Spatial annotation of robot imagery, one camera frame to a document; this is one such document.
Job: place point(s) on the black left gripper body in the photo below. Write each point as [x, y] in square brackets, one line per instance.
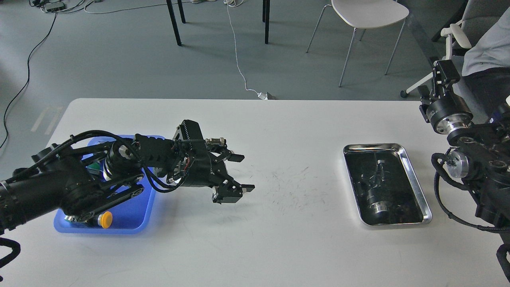
[198, 169]

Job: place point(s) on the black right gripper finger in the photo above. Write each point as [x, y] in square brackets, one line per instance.
[425, 99]
[444, 75]

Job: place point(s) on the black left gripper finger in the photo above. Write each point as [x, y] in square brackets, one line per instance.
[230, 192]
[219, 147]

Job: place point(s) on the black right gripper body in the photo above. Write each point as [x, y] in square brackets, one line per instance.
[448, 114]

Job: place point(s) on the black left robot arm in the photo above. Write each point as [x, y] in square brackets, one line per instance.
[96, 170]

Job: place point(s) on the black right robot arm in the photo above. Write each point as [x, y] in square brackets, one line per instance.
[478, 158]

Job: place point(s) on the seated person in grey shirt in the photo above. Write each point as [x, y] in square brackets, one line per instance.
[486, 69]

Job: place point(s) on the white power adapter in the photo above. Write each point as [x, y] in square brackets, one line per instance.
[265, 96]

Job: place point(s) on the grey office chair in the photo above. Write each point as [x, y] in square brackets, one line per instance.
[428, 18]

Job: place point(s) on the blue plastic tray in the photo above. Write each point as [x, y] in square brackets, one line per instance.
[129, 217]

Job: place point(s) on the shiny metal tray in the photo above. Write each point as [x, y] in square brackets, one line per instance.
[385, 186]

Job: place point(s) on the white chair with metal legs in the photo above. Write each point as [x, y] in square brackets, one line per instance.
[366, 14]

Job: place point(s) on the yellow push button switch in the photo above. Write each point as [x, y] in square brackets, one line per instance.
[102, 220]

